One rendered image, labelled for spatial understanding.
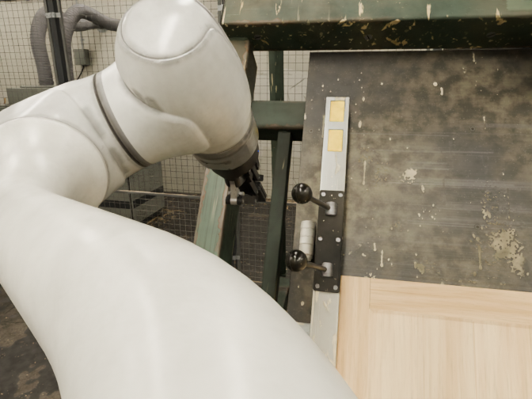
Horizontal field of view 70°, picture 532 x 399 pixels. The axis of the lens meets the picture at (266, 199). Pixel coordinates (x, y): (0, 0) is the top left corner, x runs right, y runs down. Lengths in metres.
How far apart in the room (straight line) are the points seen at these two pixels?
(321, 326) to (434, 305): 0.21
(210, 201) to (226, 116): 0.46
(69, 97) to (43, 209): 0.20
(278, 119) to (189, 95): 0.63
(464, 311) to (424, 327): 0.08
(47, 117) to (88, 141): 0.04
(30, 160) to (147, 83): 0.11
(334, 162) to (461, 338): 0.40
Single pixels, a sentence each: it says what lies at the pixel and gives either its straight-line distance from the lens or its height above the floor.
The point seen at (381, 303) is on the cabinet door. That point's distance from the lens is 0.78.
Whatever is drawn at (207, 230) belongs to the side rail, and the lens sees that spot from 0.80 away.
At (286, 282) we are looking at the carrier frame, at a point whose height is 0.79.
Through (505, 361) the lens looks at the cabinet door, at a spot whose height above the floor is 1.26.
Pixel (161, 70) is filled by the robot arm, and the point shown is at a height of 1.73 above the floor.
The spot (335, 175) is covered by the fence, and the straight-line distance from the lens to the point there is 0.80.
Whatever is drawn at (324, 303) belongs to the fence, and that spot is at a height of 1.32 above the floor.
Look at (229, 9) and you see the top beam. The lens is 0.99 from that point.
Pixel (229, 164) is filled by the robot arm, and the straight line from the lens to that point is 0.47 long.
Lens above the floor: 1.72
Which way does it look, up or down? 17 degrees down
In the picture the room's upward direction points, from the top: straight up
